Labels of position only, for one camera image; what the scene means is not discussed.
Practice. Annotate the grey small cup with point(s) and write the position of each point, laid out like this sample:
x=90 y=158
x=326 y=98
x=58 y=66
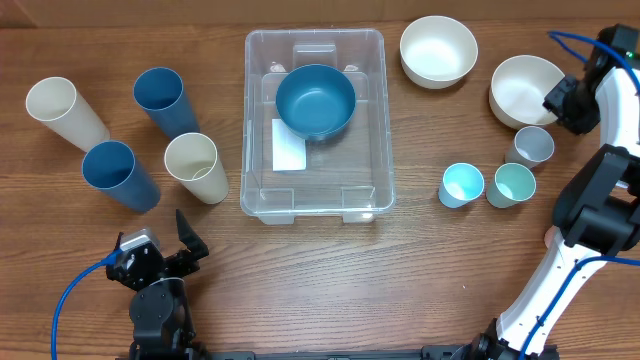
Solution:
x=531 y=147

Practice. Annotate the light blue small cup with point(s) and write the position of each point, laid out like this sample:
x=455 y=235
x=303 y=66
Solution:
x=461 y=183

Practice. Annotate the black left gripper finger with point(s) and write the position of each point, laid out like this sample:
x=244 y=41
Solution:
x=196 y=247
x=118 y=241

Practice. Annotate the cream tall cup far left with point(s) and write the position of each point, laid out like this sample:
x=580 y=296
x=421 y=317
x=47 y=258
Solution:
x=56 y=103

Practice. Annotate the blue tall cup rear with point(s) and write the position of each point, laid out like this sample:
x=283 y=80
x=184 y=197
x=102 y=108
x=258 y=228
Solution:
x=161 y=93

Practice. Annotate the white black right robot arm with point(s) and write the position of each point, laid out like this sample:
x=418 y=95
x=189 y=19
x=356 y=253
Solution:
x=590 y=227

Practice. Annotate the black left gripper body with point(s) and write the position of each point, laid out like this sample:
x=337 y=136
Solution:
x=181 y=265

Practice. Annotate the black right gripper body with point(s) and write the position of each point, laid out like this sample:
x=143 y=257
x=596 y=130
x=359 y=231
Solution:
x=577 y=102

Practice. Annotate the blue tall cup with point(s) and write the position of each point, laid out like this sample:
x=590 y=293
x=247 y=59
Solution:
x=161 y=93
x=113 y=168

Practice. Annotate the pink small cup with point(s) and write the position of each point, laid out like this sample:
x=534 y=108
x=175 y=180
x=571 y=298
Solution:
x=549 y=236

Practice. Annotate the dark blue bowl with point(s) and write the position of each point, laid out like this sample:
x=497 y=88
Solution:
x=316 y=102

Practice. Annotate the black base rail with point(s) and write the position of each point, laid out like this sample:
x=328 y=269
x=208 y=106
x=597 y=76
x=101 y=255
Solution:
x=436 y=352

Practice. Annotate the cream bowl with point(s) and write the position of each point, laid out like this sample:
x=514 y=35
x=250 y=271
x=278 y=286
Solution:
x=437 y=51
x=518 y=88

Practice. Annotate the mint green small cup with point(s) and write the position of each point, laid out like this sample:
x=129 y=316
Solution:
x=512 y=184

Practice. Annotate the blue tall cup front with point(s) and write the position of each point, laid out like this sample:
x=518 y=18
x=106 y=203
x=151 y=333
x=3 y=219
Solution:
x=113 y=168

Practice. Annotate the cream tall cup near container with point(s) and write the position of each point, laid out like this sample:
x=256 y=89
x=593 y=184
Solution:
x=193 y=159

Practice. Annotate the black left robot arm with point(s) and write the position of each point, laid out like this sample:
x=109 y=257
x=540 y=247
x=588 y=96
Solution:
x=159 y=311

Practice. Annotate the white label in container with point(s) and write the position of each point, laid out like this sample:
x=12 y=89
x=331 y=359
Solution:
x=288 y=149

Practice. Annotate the clear plastic storage container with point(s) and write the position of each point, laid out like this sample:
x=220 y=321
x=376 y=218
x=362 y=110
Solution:
x=350 y=175

